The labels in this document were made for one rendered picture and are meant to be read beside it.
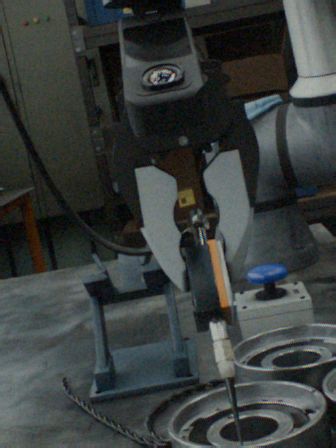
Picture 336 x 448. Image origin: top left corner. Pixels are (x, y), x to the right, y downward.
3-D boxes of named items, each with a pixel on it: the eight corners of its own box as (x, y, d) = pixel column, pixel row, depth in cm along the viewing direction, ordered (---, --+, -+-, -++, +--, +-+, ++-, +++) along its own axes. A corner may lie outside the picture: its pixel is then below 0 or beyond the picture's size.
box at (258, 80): (303, 89, 390) (290, 12, 385) (201, 109, 394) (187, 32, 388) (293, 90, 432) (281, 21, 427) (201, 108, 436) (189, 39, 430)
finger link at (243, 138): (272, 198, 53) (235, 73, 52) (275, 200, 52) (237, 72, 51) (206, 218, 54) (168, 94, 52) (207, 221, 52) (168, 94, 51)
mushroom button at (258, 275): (296, 317, 75) (288, 267, 75) (255, 324, 76) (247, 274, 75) (292, 306, 79) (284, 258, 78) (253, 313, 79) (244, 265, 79)
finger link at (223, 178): (263, 258, 58) (228, 140, 57) (275, 274, 53) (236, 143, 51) (224, 270, 59) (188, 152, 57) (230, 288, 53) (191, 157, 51)
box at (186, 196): (220, 214, 405) (207, 143, 399) (127, 232, 404) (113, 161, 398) (212, 205, 444) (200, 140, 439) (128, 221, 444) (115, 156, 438)
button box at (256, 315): (319, 343, 74) (311, 294, 73) (245, 356, 75) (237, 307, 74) (308, 319, 82) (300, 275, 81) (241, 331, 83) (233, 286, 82)
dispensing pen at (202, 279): (218, 447, 46) (172, 200, 53) (221, 458, 50) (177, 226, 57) (254, 440, 46) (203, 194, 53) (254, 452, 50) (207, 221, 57)
